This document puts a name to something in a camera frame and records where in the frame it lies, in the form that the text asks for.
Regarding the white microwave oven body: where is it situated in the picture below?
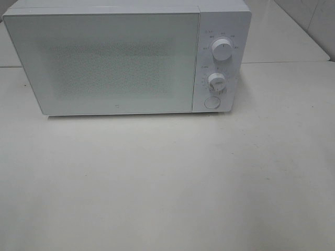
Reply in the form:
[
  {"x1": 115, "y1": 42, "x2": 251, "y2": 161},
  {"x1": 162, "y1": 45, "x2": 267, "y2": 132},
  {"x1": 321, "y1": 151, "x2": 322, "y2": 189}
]
[{"x1": 2, "y1": 1, "x2": 252, "y2": 115}]

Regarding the white microwave knob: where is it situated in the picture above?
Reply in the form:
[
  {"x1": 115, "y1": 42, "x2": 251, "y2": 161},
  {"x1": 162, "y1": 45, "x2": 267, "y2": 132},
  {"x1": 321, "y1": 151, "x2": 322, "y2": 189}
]
[
  {"x1": 210, "y1": 37, "x2": 233, "y2": 61},
  {"x1": 207, "y1": 73, "x2": 227, "y2": 92}
]

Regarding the round white door button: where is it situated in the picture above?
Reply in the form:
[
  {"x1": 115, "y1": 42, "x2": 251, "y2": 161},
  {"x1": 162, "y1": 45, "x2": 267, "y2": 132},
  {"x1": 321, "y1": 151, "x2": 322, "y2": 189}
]
[{"x1": 204, "y1": 97, "x2": 220, "y2": 109}]

